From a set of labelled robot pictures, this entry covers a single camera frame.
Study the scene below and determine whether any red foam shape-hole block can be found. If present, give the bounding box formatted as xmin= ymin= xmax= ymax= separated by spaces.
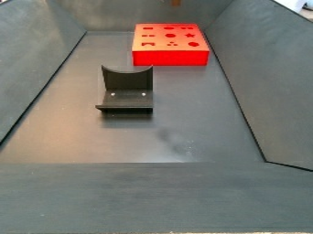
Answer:
xmin=133 ymin=23 xmax=210 ymax=66

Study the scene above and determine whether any dark grey cradle fixture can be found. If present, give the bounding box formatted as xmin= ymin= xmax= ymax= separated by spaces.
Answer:
xmin=95 ymin=67 xmax=154 ymax=112

